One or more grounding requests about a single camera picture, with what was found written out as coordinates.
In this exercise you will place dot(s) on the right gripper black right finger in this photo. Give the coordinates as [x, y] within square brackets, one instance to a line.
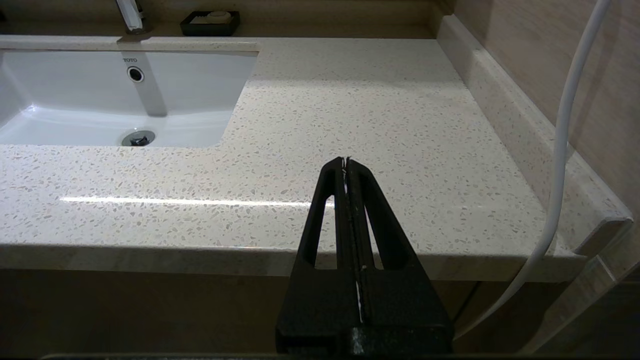
[400, 305]

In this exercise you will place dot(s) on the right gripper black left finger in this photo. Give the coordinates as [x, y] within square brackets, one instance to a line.
[320, 300]

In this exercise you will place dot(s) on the brown vanity cabinet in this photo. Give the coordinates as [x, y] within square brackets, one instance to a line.
[150, 310]

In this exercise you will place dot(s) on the chrome sink drain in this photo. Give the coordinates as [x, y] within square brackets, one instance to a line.
[138, 138]

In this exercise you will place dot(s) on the black soap dish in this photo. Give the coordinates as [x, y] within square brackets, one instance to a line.
[200, 31]

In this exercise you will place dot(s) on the beige soap bar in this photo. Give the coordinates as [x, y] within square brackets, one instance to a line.
[217, 17]

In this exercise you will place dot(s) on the white sink basin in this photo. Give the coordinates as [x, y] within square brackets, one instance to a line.
[75, 95]

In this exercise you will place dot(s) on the chrome faucet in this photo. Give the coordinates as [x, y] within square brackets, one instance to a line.
[129, 15]

